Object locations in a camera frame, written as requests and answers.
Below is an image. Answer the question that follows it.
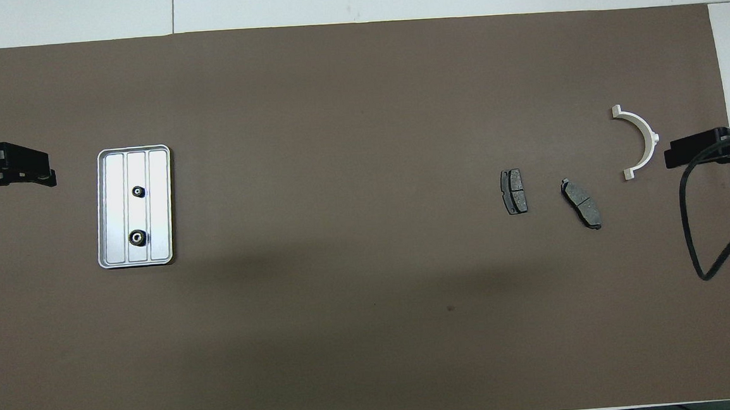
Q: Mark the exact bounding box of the brown table mat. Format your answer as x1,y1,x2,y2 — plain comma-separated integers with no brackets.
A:
0,0,730,410

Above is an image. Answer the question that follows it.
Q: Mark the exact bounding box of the white semicircular plastic bracket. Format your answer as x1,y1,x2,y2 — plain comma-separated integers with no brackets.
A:
610,102,663,182

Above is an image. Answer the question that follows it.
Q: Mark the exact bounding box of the silver metal tray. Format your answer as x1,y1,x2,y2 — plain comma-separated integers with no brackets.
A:
91,144,178,270

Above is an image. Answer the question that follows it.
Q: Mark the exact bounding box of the curved grey brake pad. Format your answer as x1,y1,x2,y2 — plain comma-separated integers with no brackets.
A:
560,177,603,232

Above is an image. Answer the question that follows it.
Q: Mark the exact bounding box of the rectangular grey brake pad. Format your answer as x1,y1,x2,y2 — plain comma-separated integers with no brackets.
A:
499,168,529,216

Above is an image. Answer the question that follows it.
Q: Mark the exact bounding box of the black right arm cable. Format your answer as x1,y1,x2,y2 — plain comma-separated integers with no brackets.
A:
675,121,730,282

